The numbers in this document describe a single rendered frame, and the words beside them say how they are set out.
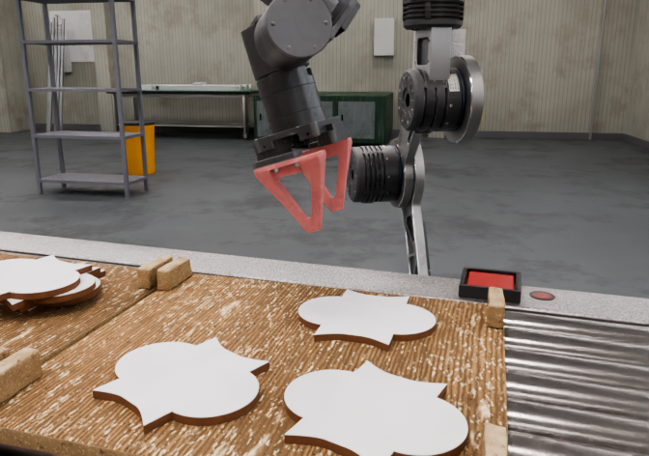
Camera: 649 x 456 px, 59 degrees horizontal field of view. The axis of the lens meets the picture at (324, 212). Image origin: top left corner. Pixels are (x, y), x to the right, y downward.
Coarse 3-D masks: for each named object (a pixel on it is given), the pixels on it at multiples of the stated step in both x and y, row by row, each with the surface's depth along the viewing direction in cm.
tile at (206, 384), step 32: (160, 352) 54; (192, 352) 54; (224, 352) 54; (128, 384) 48; (160, 384) 48; (192, 384) 48; (224, 384) 48; (256, 384) 48; (160, 416) 44; (192, 416) 44; (224, 416) 44
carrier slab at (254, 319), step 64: (128, 320) 62; (192, 320) 62; (256, 320) 62; (448, 320) 62; (64, 384) 50; (448, 384) 50; (64, 448) 42; (128, 448) 41; (192, 448) 41; (256, 448) 41; (320, 448) 41
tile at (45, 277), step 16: (48, 256) 73; (0, 272) 67; (16, 272) 67; (32, 272) 67; (48, 272) 67; (64, 272) 67; (80, 272) 69; (0, 288) 62; (16, 288) 62; (32, 288) 62; (48, 288) 62; (64, 288) 63
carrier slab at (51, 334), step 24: (96, 264) 81; (120, 288) 72; (0, 312) 64; (48, 312) 64; (72, 312) 64; (96, 312) 64; (120, 312) 65; (0, 336) 59; (24, 336) 59; (48, 336) 59; (72, 336) 59
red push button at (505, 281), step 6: (468, 276) 78; (474, 276) 78; (480, 276) 78; (486, 276) 78; (492, 276) 78; (498, 276) 78; (504, 276) 78; (510, 276) 78; (468, 282) 76; (474, 282) 76; (480, 282) 76; (486, 282) 76; (492, 282) 76; (498, 282) 76; (504, 282) 76; (510, 282) 76; (510, 288) 73
